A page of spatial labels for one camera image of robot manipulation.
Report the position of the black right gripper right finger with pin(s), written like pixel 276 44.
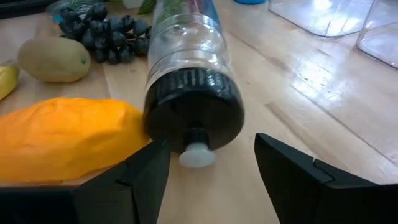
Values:
pixel 326 199

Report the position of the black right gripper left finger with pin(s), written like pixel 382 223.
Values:
pixel 93 205

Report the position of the clear bottle with black cap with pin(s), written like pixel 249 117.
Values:
pixel 192 102

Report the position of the blue plastic bottle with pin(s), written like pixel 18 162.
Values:
pixel 250 1

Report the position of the brown kiwi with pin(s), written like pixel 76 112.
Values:
pixel 53 60

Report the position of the yellow banana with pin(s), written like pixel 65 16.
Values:
pixel 7 81

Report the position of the clear plastic bin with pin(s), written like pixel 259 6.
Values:
pixel 323 15
pixel 382 37

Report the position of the dark purple grape bunch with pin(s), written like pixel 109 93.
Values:
pixel 109 34

